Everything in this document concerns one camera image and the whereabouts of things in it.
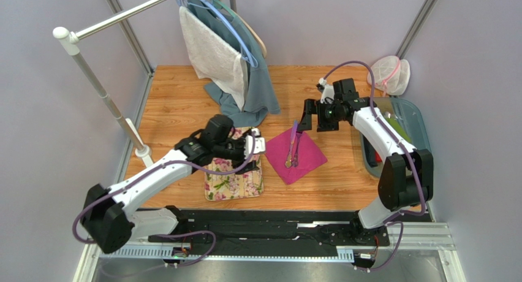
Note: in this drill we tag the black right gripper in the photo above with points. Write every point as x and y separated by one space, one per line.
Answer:
319 114

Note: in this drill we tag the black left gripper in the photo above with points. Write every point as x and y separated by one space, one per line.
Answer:
239 162

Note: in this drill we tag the magenta paper napkin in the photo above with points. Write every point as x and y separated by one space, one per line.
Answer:
310 156

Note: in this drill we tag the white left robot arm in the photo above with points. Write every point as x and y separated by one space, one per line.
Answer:
112 216

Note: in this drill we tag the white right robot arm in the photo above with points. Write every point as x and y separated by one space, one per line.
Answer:
406 179

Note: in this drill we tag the floral placemat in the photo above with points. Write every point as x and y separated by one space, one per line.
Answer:
233 186

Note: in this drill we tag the teal blue garment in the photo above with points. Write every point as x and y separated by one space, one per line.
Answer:
261 99

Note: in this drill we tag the white mesh laundry bag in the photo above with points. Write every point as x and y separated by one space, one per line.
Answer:
391 75

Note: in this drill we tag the white towel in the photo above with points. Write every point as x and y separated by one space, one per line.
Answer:
213 58

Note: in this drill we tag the teal plastic tray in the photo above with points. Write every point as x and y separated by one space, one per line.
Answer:
408 117

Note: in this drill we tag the green plastic hanger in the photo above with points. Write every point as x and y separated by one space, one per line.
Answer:
220 5

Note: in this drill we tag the wooden hanger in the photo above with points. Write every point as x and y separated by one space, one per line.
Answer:
232 5

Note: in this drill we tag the blue plastic hanger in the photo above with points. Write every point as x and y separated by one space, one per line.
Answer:
245 52

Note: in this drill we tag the white clothes rack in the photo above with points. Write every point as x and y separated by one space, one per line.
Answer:
69 41

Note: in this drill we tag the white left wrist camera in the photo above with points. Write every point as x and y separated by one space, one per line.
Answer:
254 142

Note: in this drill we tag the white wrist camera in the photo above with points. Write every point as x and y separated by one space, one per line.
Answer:
254 142
327 91

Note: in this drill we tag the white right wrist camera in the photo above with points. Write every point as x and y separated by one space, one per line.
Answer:
327 91

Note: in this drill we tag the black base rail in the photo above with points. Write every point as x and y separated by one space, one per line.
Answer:
284 233

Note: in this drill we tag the green handled utensil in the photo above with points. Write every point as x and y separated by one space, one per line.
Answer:
394 123

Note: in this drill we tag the red handled utensil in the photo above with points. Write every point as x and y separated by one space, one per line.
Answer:
378 159

